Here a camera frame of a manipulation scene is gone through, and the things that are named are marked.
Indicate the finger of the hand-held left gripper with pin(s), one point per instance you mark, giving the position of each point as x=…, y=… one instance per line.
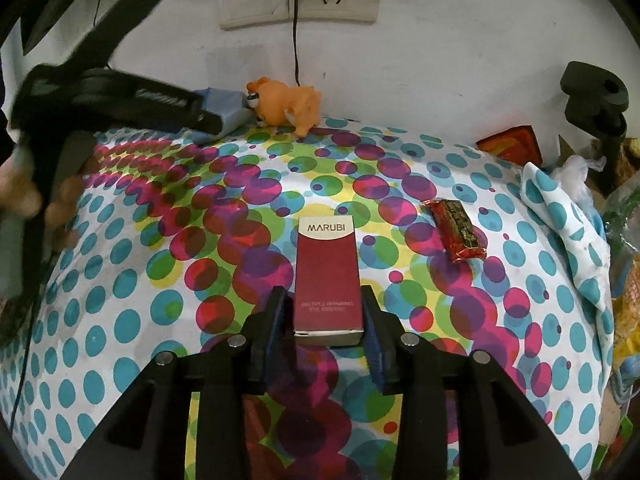
x=165, y=100

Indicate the person's left hand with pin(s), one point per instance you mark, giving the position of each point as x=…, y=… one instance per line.
x=20, y=192

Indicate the black bar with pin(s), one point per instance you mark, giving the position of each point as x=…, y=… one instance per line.
x=125, y=20

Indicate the wall plate with round hole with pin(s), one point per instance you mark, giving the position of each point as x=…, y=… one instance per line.
x=250, y=5

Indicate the yellow packaging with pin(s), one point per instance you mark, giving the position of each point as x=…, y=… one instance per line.
x=630, y=320

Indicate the green plastic packaging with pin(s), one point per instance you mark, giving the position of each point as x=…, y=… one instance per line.
x=622, y=210

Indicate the dark monitor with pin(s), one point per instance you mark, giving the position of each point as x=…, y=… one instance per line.
x=45, y=0

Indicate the black clamp stand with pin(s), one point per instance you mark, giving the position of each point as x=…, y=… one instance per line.
x=595, y=90

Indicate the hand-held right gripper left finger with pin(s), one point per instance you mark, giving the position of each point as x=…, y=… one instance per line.
x=275, y=355

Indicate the red candy wrapper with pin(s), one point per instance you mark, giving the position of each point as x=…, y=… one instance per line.
x=455, y=230

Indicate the red packet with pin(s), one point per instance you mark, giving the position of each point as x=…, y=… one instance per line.
x=515, y=142

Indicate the maroon cosmetic box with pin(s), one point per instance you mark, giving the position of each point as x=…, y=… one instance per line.
x=327, y=270

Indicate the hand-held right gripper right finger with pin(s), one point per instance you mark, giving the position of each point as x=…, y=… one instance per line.
x=377, y=360

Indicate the polka dot tablecloth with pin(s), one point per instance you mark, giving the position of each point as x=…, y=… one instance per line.
x=150, y=270

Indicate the blue sock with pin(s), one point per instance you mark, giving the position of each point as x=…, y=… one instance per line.
x=227, y=105

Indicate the orange toy dog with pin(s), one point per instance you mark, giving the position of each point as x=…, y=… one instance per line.
x=290, y=102

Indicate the white plastic bag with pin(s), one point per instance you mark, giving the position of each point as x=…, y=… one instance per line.
x=575, y=170

